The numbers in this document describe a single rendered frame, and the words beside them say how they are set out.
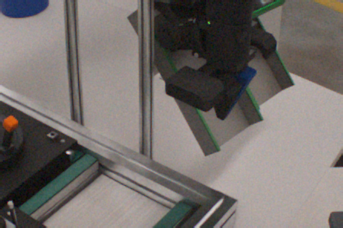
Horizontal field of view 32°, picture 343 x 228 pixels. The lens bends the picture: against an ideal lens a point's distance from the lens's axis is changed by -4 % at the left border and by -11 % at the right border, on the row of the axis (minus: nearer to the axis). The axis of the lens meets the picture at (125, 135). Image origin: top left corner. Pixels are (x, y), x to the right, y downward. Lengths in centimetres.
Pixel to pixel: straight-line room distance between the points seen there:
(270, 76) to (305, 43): 226
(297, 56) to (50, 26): 189
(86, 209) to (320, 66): 239
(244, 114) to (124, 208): 28
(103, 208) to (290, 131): 50
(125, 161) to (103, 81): 42
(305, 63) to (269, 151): 205
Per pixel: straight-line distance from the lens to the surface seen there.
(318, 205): 124
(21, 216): 104
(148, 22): 103
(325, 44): 359
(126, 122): 139
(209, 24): 73
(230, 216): 109
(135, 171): 112
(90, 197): 114
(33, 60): 164
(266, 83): 128
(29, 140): 119
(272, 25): 281
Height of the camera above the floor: 171
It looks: 39 degrees down
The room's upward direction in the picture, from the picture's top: 1 degrees counter-clockwise
